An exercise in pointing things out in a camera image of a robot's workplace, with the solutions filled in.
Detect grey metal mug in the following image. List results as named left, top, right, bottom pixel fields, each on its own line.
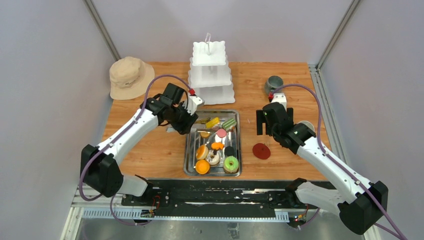
left=263, top=75, right=284, bottom=97

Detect white chocolate drizzle donut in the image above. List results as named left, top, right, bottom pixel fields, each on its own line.
left=205, top=150, right=221, bottom=166

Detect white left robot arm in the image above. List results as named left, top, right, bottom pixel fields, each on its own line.
left=79, top=83, right=205, bottom=207

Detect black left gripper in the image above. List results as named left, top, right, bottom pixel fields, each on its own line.
left=170, top=101, right=199, bottom=136

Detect metal tongs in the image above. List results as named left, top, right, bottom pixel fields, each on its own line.
left=163, top=117, right=212, bottom=136

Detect black round cookie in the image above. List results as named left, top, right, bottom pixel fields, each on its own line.
left=223, top=146, right=236, bottom=157

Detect white three-tier dessert stand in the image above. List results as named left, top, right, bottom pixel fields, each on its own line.
left=188, top=32, right=236, bottom=105

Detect metal tray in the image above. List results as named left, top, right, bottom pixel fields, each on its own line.
left=183, top=109, right=242, bottom=177

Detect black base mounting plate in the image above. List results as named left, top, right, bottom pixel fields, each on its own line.
left=121, top=179, right=317, bottom=219

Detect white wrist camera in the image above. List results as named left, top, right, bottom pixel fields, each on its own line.
left=186, top=95, right=205, bottom=115
left=269, top=92, right=288, bottom=110

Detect red round coaster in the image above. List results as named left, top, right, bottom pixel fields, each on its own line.
left=252, top=143, right=271, bottom=160

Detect green striped cake slice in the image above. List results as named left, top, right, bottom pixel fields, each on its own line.
left=221, top=118, right=237, bottom=132

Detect orange fish cookie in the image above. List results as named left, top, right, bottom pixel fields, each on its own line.
left=211, top=142, right=225, bottom=151

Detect green glazed donut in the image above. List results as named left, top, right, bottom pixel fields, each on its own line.
left=223, top=156, right=240, bottom=173

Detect beige bucket hat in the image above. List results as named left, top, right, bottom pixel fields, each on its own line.
left=109, top=56, right=155, bottom=101

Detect pink macaron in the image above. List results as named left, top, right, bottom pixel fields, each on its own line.
left=216, top=128, right=227, bottom=138

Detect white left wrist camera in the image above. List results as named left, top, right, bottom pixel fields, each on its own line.
left=186, top=95, right=205, bottom=115

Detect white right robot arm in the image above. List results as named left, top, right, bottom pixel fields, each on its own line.
left=256, top=102, right=389, bottom=235

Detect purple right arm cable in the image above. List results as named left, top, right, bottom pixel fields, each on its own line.
left=269, top=83, right=410, bottom=240

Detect white cup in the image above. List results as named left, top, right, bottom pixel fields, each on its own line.
left=299, top=120, right=315, bottom=132

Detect yellow cake slice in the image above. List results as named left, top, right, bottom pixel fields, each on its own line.
left=205, top=117, right=220, bottom=129

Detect orange glazed donut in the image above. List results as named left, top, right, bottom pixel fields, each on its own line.
left=196, top=145, right=210, bottom=160

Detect tan round biscuit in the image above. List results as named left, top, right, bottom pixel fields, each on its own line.
left=199, top=131, right=211, bottom=139

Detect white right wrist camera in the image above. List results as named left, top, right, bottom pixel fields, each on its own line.
left=269, top=92, right=288, bottom=110

